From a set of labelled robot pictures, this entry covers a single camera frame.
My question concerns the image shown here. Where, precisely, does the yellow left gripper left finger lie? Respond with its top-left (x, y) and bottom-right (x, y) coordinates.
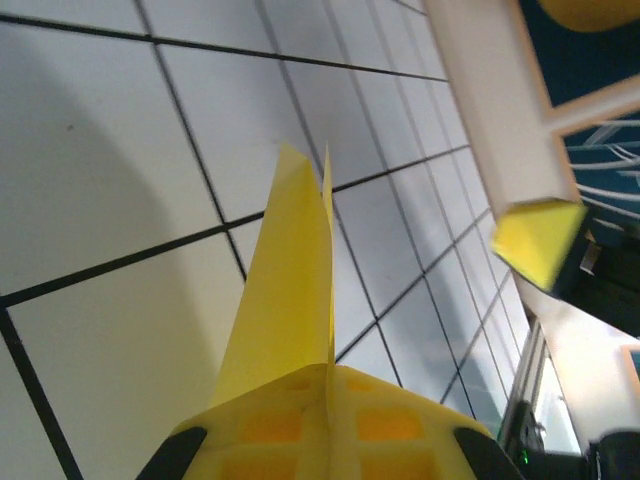
top-left (134, 364), bottom-right (332, 480)

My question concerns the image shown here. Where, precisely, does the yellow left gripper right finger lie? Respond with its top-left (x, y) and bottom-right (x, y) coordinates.
top-left (330, 364), bottom-right (525, 480)

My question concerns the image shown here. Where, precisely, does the yellow paper sheet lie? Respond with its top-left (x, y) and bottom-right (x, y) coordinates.
top-left (209, 141), bottom-right (337, 409)

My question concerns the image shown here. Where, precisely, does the white leaf-lines wall panel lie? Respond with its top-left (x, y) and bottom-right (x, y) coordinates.
top-left (563, 115), bottom-right (640, 221)

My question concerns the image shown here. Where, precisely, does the long aluminium base rail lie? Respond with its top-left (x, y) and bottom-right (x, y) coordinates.
top-left (502, 319), bottom-right (556, 451)

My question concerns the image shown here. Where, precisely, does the orange oval feather wall panel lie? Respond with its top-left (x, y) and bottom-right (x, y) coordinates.
top-left (517, 0), bottom-right (640, 109)

